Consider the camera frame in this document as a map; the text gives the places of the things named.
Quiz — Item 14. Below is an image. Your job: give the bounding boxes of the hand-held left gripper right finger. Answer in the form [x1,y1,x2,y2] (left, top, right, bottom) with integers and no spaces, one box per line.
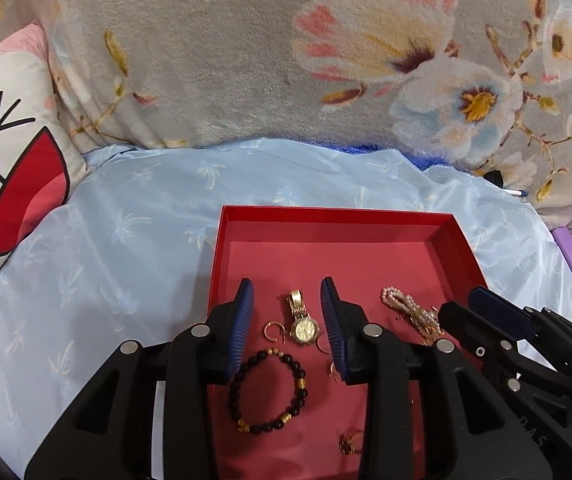
[320,276,551,480]

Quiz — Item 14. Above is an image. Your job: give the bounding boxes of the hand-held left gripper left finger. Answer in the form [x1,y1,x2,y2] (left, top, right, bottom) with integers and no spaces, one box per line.
[25,278,255,480]

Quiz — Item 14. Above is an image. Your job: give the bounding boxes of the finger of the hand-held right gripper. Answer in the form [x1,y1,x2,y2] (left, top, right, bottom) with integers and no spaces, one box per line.
[438,301,572,402]
[468,286,572,367]

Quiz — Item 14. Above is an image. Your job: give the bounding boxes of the gold chain bracelet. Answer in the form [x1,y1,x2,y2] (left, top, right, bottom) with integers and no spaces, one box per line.
[420,306,444,346]

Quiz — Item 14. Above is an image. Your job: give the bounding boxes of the black bead bracelet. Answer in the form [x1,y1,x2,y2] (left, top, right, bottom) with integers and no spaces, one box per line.
[228,347,309,436]

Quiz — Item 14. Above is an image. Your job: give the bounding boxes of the red cardboard box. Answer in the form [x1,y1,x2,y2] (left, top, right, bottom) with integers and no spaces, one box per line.
[207,205,489,480]

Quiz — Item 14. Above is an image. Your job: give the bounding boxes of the gold wrist watch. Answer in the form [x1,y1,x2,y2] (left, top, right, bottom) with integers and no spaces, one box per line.
[286,290,322,347]

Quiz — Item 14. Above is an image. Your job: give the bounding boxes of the light blue bed sheet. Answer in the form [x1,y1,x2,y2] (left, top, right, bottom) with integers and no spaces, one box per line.
[0,137,572,480]

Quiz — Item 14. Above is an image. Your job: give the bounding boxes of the blue fuzzy cloth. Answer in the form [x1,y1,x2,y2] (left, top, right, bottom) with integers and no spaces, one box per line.
[311,141,447,171]

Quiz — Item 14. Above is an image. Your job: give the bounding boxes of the grey floral blanket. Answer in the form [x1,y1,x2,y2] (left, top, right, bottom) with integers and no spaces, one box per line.
[0,0,572,261]

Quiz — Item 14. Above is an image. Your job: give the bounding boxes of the white cartoon face pillow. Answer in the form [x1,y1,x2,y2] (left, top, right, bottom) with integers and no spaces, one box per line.
[0,25,90,311]

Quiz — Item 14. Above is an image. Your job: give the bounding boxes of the pink pearl bracelet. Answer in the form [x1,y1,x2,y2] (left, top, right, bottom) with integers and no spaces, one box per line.
[381,286,440,336]

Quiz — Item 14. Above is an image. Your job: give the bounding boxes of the gold ring with dark stone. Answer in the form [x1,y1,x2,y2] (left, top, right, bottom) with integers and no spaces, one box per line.
[338,430,365,456]

